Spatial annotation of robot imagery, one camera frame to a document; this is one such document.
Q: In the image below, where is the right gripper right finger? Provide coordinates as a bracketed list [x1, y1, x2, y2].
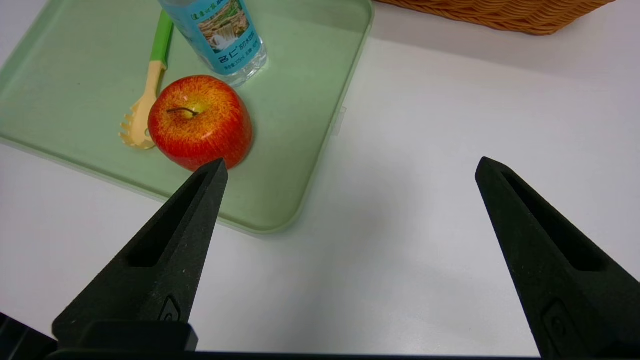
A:
[475, 156, 640, 358]

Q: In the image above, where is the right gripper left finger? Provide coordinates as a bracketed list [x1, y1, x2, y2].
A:
[51, 158, 229, 347]

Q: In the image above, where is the green handled pasta spoon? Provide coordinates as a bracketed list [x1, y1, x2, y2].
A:
[119, 10, 175, 151]

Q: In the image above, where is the orange wicker basket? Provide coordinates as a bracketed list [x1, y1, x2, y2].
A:
[375, 0, 617, 36]

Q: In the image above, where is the red apple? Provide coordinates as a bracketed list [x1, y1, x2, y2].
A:
[148, 75, 254, 172]

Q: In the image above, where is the light green plastic tray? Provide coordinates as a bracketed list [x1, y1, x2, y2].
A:
[0, 0, 375, 235]

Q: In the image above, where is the clear water bottle blue cap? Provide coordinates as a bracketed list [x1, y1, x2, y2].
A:
[159, 0, 268, 89]

